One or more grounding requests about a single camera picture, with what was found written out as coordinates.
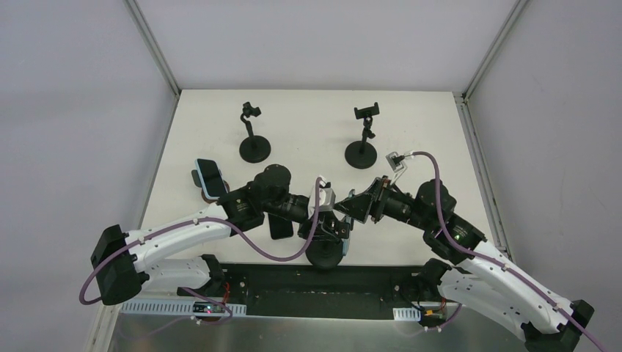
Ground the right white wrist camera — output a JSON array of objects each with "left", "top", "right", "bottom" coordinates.
[{"left": 385, "top": 152, "right": 411, "bottom": 184}]

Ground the blue-cased phone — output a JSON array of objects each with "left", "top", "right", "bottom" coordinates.
[{"left": 340, "top": 216, "right": 354, "bottom": 257}]

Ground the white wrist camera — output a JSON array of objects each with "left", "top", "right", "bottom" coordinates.
[
  {"left": 385, "top": 152, "right": 411, "bottom": 184},
  {"left": 307, "top": 175, "right": 336, "bottom": 217}
]

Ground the round wooden phone stand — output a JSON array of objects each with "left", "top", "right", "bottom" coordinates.
[{"left": 191, "top": 169, "right": 230, "bottom": 204}]

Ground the black phone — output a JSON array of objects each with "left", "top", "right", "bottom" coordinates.
[{"left": 268, "top": 214, "right": 293, "bottom": 241}]

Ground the light blue phone on wooden stand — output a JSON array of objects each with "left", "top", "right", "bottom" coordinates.
[{"left": 195, "top": 158, "right": 223, "bottom": 186}]

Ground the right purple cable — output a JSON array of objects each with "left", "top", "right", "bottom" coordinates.
[{"left": 403, "top": 150, "right": 608, "bottom": 352}]

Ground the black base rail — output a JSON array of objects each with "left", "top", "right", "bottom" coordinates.
[{"left": 195, "top": 263, "right": 443, "bottom": 320}]

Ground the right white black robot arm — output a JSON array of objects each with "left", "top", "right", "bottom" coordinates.
[{"left": 334, "top": 177, "right": 594, "bottom": 351}]

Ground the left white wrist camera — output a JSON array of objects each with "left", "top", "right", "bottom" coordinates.
[{"left": 307, "top": 175, "right": 336, "bottom": 217}]

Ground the left white cable duct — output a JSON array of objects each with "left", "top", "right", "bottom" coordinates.
[{"left": 120, "top": 298, "right": 246, "bottom": 318}]

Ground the white cable duct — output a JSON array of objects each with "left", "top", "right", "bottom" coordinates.
[
  {"left": 120, "top": 298, "right": 246, "bottom": 318},
  {"left": 392, "top": 307, "right": 422, "bottom": 322}
]

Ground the black phone stand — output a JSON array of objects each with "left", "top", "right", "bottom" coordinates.
[
  {"left": 304, "top": 239, "right": 343, "bottom": 270},
  {"left": 344, "top": 102, "right": 380, "bottom": 169},
  {"left": 238, "top": 102, "right": 271, "bottom": 164}
]

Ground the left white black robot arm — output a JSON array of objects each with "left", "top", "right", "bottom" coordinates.
[{"left": 87, "top": 164, "right": 352, "bottom": 306}]

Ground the right white cable duct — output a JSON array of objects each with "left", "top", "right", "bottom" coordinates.
[{"left": 392, "top": 307, "right": 422, "bottom": 322}]

